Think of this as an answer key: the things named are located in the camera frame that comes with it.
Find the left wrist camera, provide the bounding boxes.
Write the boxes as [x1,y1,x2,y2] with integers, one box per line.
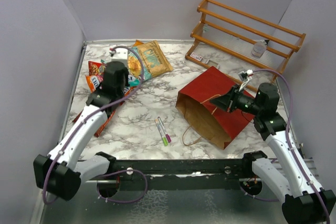
[109,48,128,65]

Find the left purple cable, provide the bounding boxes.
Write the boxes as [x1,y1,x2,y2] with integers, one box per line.
[41,45,149,205]

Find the orange white snack box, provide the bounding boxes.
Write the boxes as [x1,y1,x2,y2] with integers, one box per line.
[86,75,103,92]

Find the green cap marker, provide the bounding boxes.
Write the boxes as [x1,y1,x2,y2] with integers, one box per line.
[155,119,168,146]

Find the red white small box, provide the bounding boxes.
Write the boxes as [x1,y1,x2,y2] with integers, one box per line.
[190,52,203,61]

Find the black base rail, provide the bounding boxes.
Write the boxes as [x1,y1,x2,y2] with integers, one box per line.
[92,151,266,191]

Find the purple cable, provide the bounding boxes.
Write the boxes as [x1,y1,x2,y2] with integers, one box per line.
[41,45,149,205]
[240,68,331,224]

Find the wooden shelf rack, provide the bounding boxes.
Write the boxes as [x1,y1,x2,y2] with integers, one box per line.
[185,0,306,83]

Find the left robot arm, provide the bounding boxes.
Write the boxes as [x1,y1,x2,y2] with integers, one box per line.
[33,61,129,204]

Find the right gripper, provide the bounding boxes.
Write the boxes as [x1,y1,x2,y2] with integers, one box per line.
[210,83,263,115]

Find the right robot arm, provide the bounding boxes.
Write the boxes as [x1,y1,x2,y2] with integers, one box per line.
[210,83,335,223]

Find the clear plastic cup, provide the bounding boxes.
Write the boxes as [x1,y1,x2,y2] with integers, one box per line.
[251,40,267,58]

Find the purple cap marker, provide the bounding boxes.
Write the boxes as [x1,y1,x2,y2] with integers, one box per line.
[157,117,171,143]

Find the red brown paper bag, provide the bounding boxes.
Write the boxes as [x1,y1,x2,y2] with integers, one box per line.
[176,67,254,149]

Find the red doritos chip bag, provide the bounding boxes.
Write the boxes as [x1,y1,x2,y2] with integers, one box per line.
[72,111,115,137]

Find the gold foil snack bag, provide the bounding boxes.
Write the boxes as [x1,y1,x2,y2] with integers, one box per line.
[128,40,173,81]

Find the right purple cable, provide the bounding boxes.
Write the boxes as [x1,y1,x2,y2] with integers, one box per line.
[240,68,331,224]

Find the colourful orange candy bag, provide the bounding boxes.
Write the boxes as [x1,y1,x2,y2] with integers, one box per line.
[124,87,135,97]

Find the teal white snack bag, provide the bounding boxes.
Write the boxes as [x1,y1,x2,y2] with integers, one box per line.
[128,74,140,87]

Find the red cheez-it snack bag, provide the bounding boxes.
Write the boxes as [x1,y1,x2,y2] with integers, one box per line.
[88,61,106,76]

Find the yellow kettle chips bag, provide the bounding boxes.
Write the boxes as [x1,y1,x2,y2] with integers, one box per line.
[134,40,143,46]

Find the open small cardboard box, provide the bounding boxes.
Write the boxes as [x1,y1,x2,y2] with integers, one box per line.
[205,60,220,69]

